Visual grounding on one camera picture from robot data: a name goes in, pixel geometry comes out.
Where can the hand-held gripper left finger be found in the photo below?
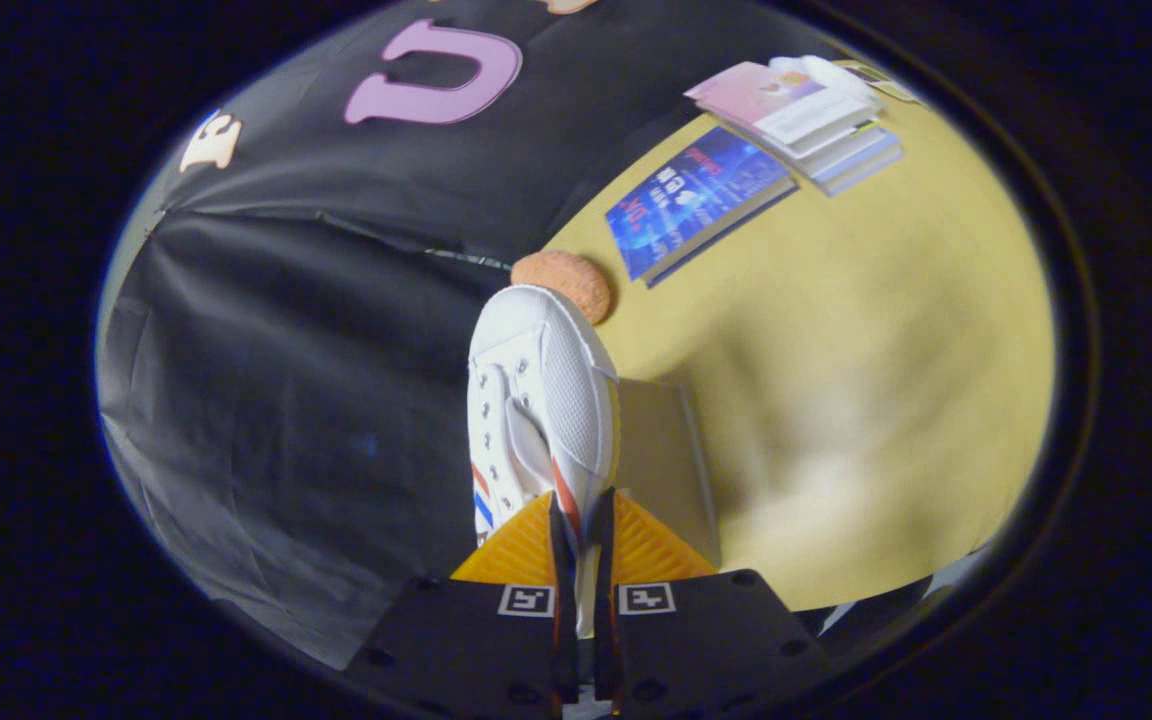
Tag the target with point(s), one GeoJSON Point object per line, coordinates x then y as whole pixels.
{"type": "Point", "coordinates": [564, 600]}

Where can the stack of pink white books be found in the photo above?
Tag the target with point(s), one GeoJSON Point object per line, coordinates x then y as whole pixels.
{"type": "Point", "coordinates": [796, 115]}

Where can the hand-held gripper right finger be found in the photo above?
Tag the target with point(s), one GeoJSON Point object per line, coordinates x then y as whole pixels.
{"type": "Point", "coordinates": [604, 600]}

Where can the blue cover book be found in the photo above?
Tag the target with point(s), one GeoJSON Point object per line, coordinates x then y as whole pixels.
{"type": "Point", "coordinates": [686, 200]}

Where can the pink oval sponge pad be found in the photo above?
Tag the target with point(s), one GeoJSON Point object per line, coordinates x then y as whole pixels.
{"type": "Point", "coordinates": [571, 280]}

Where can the white canvas shoe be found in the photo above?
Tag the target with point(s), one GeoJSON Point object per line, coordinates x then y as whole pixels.
{"type": "Point", "coordinates": [566, 390]}

